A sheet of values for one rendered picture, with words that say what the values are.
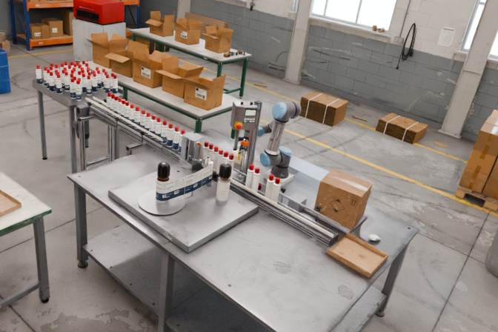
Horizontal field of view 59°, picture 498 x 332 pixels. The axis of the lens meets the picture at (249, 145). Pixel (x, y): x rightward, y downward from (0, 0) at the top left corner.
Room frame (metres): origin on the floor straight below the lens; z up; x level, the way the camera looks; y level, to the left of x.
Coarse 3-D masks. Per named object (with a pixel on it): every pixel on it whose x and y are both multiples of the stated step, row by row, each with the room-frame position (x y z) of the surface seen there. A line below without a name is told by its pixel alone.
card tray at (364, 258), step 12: (348, 240) 2.40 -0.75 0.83; (360, 240) 2.38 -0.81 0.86; (336, 252) 2.26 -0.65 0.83; (348, 252) 2.28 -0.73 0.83; (360, 252) 2.29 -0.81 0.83; (372, 252) 2.31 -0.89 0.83; (384, 252) 2.28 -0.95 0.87; (348, 264) 2.14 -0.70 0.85; (360, 264) 2.17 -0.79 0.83; (372, 264) 2.19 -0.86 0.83
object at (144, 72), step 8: (128, 56) 5.02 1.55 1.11; (136, 56) 5.17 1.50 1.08; (144, 56) 5.27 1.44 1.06; (152, 56) 5.36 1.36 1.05; (160, 56) 5.31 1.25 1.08; (168, 56) 5.27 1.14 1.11; (136, 64) 5.09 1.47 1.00; (144, 64) 4.99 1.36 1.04; (152, 64) 5.32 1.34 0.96; (160, 64) 5.25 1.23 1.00; (136, 72) 5.09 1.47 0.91; (144, 72) 5.02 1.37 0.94; (152, 72) 4.95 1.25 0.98; (136, 80) 5.08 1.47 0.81; (144, 80) 5.02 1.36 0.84; (152, 80) 4.95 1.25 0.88; (160, 80) 5.07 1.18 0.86; (152, 88) 4.95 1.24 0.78
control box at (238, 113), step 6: (234, 102) 2.96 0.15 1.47; (240, 102) 2.98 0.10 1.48; (246, 102) 3.00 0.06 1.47; (234, 108) 2.93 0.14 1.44; (240, 108) 2.91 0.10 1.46; (252, 108) 2.94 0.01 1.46; (234, 114) 2.91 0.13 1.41; (240, 114) 2.91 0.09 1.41; (234, 120) 2.91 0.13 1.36; (240, 120) 2.91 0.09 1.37; (234, 126) 2.90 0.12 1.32; (246, 126) 2.93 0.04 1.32; (252, 126) 2.94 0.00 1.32
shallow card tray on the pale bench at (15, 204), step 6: (0, 192) 2.41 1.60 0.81; (0, 198) 2.36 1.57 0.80; (6, 198) 2.36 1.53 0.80; (12, 198) 2.35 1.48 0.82; (0, 204) 2.29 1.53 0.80; (6, 204) 2.30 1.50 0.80; (12, 204) 2.31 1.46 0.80; (18, 204) 2.31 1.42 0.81; (0, 210) 2.23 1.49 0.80; (6, 210) 2.20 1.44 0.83; (12, 210) 2.24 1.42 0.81; (0, 216) 2.17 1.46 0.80
